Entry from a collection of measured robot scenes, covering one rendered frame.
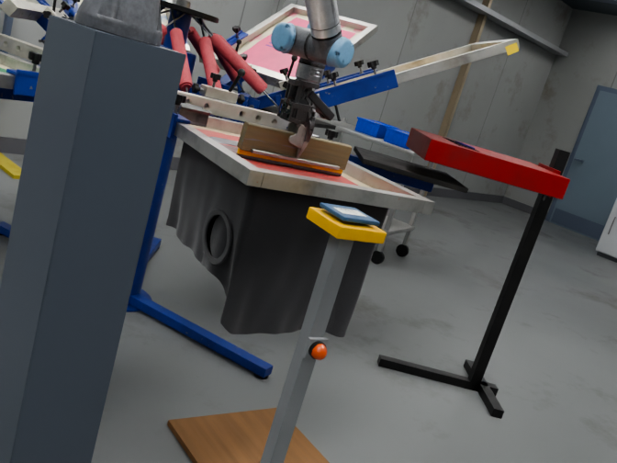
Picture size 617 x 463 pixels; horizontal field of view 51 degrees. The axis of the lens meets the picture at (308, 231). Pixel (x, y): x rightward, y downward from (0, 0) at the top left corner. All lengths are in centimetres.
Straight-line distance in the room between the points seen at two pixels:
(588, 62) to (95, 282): 1017
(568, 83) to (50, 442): 1025
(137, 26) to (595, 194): 976
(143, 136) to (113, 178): 9
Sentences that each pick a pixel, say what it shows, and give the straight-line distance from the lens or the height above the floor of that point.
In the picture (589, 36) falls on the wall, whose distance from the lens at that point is 1114.
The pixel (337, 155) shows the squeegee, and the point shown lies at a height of 102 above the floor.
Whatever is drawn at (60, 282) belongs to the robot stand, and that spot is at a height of 75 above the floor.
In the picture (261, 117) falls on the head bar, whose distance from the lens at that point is 238.
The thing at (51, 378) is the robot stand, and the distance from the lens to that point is 136.
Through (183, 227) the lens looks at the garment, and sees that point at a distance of 197.
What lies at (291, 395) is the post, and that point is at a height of 52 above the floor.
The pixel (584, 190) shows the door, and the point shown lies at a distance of 1070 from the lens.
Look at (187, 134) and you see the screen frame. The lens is 182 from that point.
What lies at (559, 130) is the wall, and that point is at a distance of 1099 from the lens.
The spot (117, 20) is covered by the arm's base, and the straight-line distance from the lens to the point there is 120.
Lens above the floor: 124
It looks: 14 degrees down
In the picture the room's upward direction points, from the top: 17 degrees clockwise
